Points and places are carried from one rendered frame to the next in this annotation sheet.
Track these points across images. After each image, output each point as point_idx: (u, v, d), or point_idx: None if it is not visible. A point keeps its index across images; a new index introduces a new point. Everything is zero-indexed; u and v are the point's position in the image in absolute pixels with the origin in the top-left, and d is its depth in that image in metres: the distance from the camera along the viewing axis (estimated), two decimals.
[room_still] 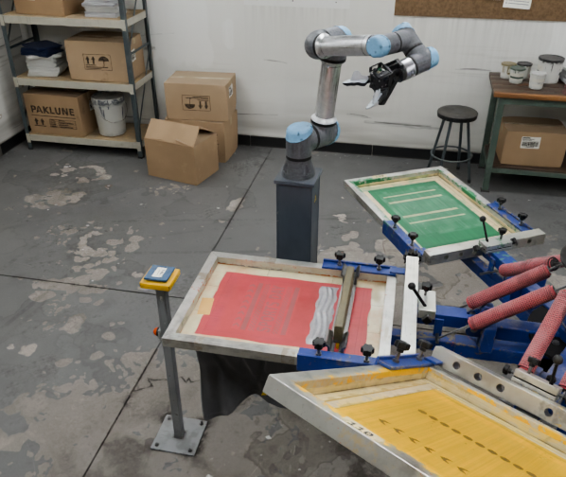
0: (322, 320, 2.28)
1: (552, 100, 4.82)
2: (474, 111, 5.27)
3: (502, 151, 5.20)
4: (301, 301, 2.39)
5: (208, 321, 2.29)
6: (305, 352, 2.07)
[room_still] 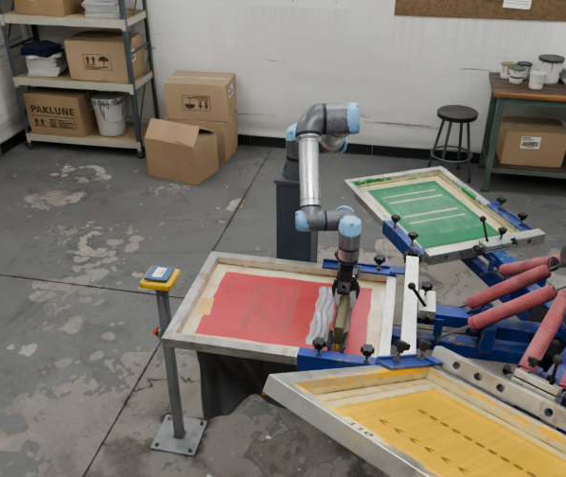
0: (322, 320, 2.28)
1: (552, 100, 4.82)
2: (474, 111, 5.27)
3: (502, 151, 5.20)
4: (301, 301, 2.39)
5: (208, 321, 2.29)
6: (305, 352, 2.07)
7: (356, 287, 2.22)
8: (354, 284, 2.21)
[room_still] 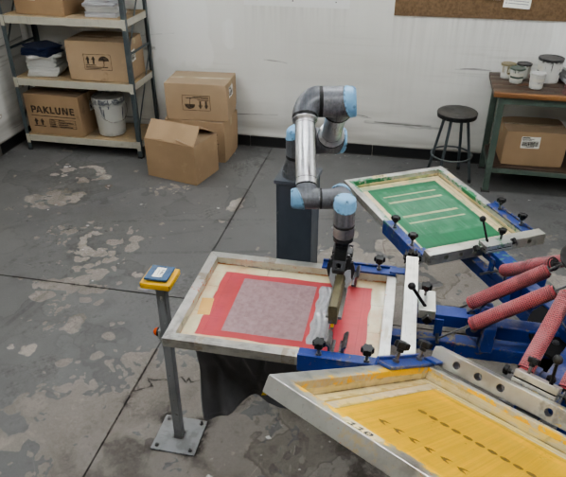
0: (322, 320, 2.28)
1: (552, 100, 4.82)
2: (474, 111, 5.27)
3: (502, 151, 5.20)
4: (301, 301, 2.39)
5: (208, 321, 2.29)
6: (305, 352, 2.07)
7: (351, 266, 2.18)
8: (349, 263, 2.18)
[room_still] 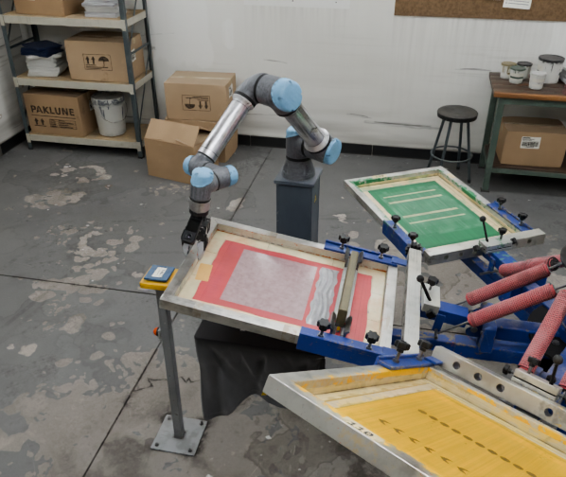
0: (323, 301, 2.24)
1: (552, 100, 4.82)
2: (474, 111, 5.27)
3: (502, 151, 5.20)
4: (301, 279, 2.34)
5: (206, 288, 2.21)
6: (307, 331, 2.02)
7: (203, 238, 2.25)
8: (202, 236, 2.24)
